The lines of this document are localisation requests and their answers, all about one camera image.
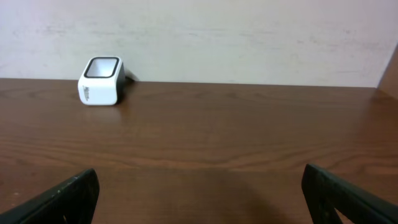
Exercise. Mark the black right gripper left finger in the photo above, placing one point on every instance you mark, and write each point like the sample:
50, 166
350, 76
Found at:
71, 201

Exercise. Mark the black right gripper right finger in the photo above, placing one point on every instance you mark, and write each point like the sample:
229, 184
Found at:
326, 194

